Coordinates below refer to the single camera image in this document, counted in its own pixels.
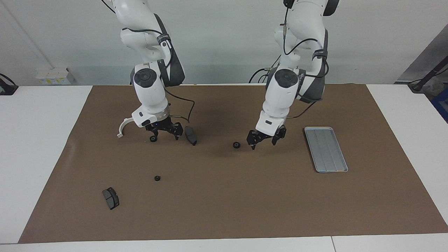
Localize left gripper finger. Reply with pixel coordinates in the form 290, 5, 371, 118
247, 130, 261, 150
272, 126, 287, 146

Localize silver metal tray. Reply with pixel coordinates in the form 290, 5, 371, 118
304, 127, 349, 173

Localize long grey brake pad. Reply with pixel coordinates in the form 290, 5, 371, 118
185, 126, 197, 146

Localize brown table mat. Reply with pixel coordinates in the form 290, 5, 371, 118
18, 83, 448, 244

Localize short grey brake pad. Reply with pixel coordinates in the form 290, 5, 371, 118
102, 187, 120, 210

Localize black stand pole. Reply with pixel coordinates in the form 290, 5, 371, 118
408, 65, 448, 93

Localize blue crate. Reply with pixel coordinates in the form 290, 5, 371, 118
431, 87, 448, 124

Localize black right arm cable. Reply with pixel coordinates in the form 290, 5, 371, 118
159, 86, 195, 124

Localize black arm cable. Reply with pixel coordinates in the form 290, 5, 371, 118
282, 0, 329, 119
159, 86, 195, 124

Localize white curved plastic bracket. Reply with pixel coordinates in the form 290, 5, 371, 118
117, 118, 135, 138

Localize black base cable bundle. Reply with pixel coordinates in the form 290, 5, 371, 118
249, 56, 280, 84

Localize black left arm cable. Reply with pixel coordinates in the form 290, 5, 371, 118
282, 0, 329, 119

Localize white wall box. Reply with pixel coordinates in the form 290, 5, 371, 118
36, 68, 76, 85

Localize black clamp mount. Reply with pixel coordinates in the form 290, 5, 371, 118
0, 73, 19, 96

